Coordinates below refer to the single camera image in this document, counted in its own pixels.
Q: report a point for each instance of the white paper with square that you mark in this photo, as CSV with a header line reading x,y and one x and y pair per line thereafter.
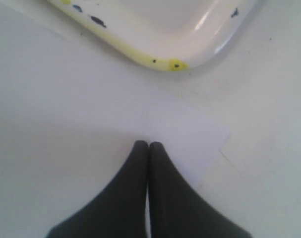
x,y
68,120

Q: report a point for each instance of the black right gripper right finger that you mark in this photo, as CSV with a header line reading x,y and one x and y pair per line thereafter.
x,y
176,209

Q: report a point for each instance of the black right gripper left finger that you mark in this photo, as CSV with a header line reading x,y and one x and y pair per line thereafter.
x,y
118,211

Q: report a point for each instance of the white paint tray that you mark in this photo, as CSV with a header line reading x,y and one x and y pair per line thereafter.
x,y
163,35

